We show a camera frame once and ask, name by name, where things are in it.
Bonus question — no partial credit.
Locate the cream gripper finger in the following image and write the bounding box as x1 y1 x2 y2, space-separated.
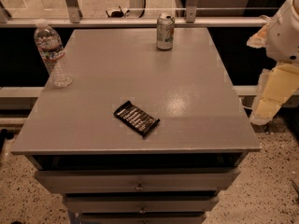
249 63 299 125
247 24 269 49

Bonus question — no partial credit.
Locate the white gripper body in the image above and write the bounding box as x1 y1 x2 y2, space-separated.
265 0 299 63

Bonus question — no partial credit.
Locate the white green 7up can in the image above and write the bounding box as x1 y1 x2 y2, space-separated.
156 13 175 50

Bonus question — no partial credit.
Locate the black rxbar chocolate bar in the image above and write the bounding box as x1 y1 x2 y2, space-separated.
113 101 160 137

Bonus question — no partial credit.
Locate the top grey drawer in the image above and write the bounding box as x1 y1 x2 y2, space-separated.
35 168 240 194

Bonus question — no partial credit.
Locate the grey drawer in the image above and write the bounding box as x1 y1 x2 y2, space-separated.
79 213 206 224
35 168 240 194
63 193 219 214

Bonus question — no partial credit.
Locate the dark object behind glass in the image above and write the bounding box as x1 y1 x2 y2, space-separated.
106 7 130 18

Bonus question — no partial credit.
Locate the grey drawer cabinet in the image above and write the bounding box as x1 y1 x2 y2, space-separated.
12 28 260 224

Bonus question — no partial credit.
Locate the bottom grey drawer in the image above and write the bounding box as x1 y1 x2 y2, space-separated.
79 213 206 224

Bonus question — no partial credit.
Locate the clear plastic water bottle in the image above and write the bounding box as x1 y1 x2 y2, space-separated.
34 19 73 88

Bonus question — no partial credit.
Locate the middle grey drawer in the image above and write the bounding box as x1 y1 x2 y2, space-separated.
63 193 219 214

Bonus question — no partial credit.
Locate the metal window rail frame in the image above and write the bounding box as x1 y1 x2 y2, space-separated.
0 0 299 29

